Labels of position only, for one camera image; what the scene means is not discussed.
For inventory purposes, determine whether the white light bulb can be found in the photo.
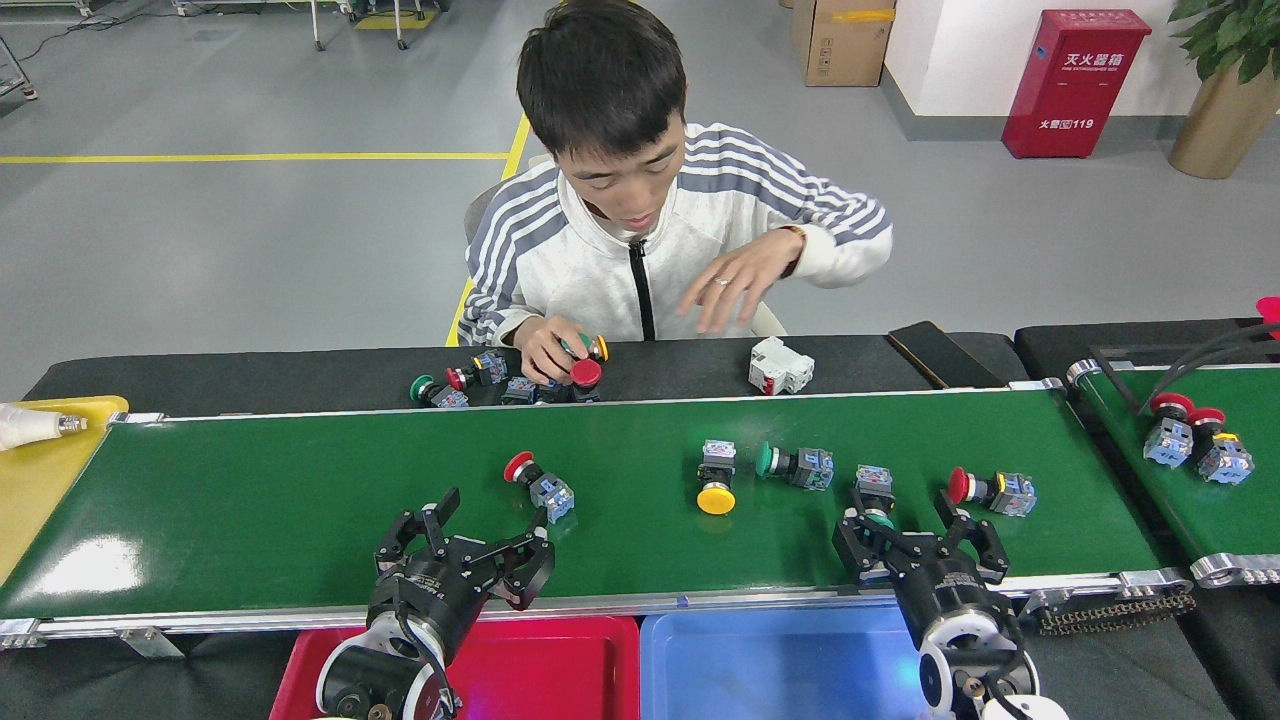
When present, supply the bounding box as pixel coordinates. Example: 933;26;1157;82
0;403;88;452

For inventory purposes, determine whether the white wheeled stand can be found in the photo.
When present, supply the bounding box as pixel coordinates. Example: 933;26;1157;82
312;0;446;51

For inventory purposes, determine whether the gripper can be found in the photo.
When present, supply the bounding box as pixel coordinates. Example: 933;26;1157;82
368;488;556;666
833;490;1011;646

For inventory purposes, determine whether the red fire extinguisher cabinet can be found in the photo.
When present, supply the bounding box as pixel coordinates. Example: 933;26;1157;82
1002;9;1153;159

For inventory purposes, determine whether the blue plastic tray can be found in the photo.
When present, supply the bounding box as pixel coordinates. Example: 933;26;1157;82
640;605;931;720

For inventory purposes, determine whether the cardboard box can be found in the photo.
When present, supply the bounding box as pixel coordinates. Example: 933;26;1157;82
790;0;897;88

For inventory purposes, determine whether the potted green plant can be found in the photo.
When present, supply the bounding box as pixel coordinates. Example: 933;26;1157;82
1167;0;1280;181

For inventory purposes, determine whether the red plastic tray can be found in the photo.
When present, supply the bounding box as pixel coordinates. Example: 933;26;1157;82
268;615;641;720

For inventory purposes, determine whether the black smartphone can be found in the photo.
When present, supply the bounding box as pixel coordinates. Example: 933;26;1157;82
887;321;1009;391

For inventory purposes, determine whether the yellow plastic tray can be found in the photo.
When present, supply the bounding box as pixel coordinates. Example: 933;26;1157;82
0;395;129;586

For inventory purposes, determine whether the person's right hand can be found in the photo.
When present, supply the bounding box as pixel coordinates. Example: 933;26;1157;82
513;315;596;386

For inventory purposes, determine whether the black guide bracket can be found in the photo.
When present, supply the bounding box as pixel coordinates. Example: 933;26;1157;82
1090;322;1280;413

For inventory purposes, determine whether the long green conveyor belt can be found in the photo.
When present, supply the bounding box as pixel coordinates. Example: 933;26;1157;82
0;380;1196;656

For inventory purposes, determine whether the white circuit breaker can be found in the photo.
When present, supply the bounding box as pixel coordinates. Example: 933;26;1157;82
749;337;815;396

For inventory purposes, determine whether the conveyor drive chain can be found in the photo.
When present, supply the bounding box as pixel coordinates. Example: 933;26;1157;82
1030;590;1198;636

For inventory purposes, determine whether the person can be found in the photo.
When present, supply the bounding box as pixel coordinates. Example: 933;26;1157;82
458;0;894;348

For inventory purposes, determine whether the short green conveyor belt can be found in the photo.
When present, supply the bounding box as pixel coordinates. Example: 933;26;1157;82
1065;358;1280;589

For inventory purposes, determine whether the person's left hand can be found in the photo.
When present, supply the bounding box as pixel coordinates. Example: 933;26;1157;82
676;228;806;336

